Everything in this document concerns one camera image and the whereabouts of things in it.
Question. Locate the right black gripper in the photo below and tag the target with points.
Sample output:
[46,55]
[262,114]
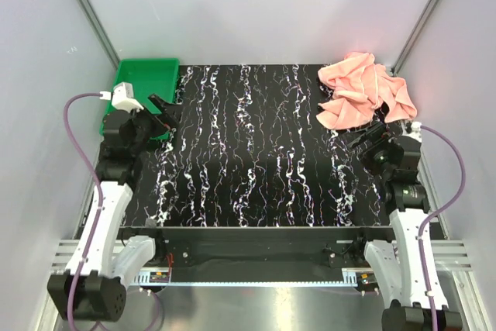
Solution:
[374,134]

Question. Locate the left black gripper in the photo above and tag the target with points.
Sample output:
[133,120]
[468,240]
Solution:
[164,115]

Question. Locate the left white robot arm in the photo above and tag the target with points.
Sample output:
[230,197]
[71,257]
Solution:
[93,286]

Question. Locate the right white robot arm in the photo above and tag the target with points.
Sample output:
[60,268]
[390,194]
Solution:
[405,270]

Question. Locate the green plastic tray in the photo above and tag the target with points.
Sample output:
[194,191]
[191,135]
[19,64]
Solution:
[148,76]

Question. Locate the crumpled pink towel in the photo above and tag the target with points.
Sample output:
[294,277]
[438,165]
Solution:
[360,87]

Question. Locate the black marble pattern mat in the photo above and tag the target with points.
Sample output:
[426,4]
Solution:
[250,152]

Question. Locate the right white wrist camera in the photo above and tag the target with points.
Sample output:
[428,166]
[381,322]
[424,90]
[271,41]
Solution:
[413,127]

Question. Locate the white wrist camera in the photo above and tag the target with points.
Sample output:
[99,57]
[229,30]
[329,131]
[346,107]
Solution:
[413,127]
[122,98]

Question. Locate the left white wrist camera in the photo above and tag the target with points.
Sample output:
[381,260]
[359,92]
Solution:
[122,98]

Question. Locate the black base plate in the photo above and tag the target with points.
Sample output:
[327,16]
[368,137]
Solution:
[260,254]

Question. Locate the white slotted cable duct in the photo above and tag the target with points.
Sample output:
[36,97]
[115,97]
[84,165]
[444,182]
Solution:
[151,278]

